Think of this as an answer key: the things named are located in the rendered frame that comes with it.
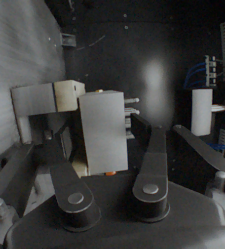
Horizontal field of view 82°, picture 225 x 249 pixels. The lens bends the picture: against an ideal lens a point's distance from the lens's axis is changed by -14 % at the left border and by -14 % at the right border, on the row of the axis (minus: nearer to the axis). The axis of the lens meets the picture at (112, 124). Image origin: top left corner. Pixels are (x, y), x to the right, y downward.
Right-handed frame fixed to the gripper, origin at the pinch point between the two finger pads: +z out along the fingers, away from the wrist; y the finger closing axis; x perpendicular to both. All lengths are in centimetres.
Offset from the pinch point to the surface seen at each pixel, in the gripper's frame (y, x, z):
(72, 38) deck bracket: -6.6, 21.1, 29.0
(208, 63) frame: 36.8, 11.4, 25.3
